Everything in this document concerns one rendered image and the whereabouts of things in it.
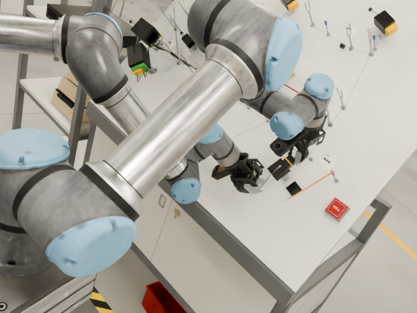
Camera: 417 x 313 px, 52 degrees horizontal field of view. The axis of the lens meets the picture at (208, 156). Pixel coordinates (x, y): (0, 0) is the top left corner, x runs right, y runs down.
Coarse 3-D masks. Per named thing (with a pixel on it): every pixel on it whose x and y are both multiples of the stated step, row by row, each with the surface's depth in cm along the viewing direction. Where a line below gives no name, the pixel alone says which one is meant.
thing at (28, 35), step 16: (0, 16) 99; (16, 16) 100; (64, 16) 100; (80, 16) 102; (96, 16) 103; (0, 32) 98; (16, 32) 98; (32, 32) 99; (48, 32) 99; (64, 32) 98; (112, 32) 100; (0, 48) 101; (16, 48) 100; (32, 48) 101; (48, 48) 101; (64, 48) 99
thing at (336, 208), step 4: (336, 200) 133; (332, 204) 133; (336, 204) 132; (340, 204) 132; (344, 204) 132; (328, 208) 133; (332, 208) 133; (336, 208) 132; (340, 208) 132; (344, 208) 131; (332, 212) 132; (336, 212) 132; (340, 212) 131; (336, 216) 131; (340, 216) 131
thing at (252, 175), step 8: (240, 152) 127; (240, 160) 126; (248, 160) 130; (256, 160) 130; (232, 168) 127; (240, 168) 130; (248, 168) 127; (256, 168) 131; (232, 176) 132; (240, 176) 130; (248, 176) 130; (256, 176) 132; (256, 184) 130
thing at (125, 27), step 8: (48, 8) 199; (56, 8) 198; (64, 8) 201; (72, 8) 204; (80, 8) 208; (88, 8) 212; (104, 8) 220; (48, 16) 200; (56, 16) 196; (112, 16) 213; (120, 24) 207; (128, 24) 211; (128, 32) 201; (128, 40) 199; (136, 40) 202
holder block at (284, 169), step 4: (280, 160) 138; (272, 164) 138; (276, 164) 138; (280, 164) 138; (284, 164) 137; (268, 168) 139; (272, 168) 138; (280, 168) 137; (284, 168) 137; (288, 168) 137; (272, 172) 139; (276, 172) 137; (280, 172) 137; (284, 172) 138; (288, 172) 139; (276, 176) 137; (280, 176) 139; (276, 180) 139
